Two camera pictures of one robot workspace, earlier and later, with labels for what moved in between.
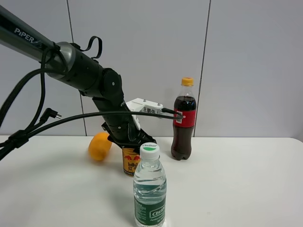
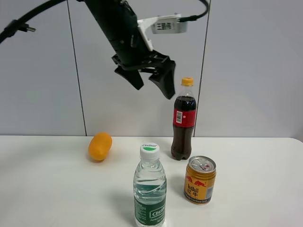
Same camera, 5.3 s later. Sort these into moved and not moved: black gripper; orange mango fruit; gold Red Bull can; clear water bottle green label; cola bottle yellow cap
Moved: black gripper; gold Red Bull can
Not moved: cola bottle yellow cap; clear water bottle green label; orange mango fruit
